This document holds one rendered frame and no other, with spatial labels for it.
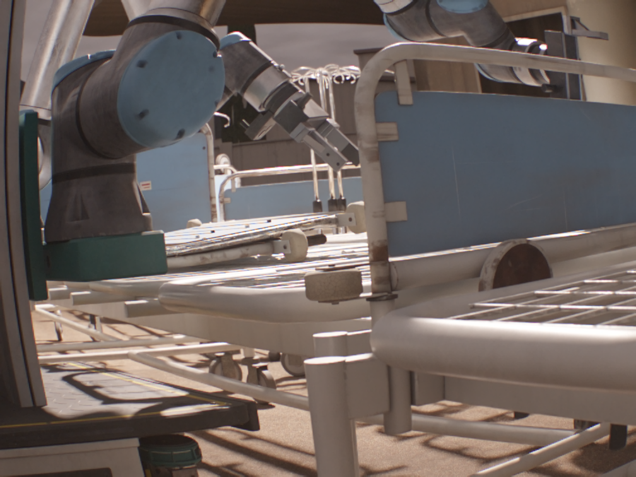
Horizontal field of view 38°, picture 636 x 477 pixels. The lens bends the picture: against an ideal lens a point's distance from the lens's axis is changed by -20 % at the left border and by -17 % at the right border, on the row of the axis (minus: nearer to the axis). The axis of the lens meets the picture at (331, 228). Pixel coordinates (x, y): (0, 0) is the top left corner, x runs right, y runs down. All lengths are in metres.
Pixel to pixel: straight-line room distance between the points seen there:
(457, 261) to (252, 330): 0.46
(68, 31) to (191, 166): 1.34
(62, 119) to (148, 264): 0.26
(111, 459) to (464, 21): 1.00
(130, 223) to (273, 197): 3.26
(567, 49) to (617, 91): 4.55
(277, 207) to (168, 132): 3.40
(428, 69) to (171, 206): 8.41
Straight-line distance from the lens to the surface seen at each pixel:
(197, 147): 3.33
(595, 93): 6.40
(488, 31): 1.84
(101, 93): 1.36
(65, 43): 2.10
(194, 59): 1.32
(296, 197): 4.72
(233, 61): 2.02
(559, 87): 1.77
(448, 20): 1.86
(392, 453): 2.48
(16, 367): 1.53
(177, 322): 1.93
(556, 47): 1.77
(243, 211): 4.65
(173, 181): 3.29
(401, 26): 1.93
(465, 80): 11.00
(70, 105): 1.45
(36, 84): 2.09
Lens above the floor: 0.59
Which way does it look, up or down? 1 degrees down
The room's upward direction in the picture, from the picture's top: 5 degrees counter-clockwise
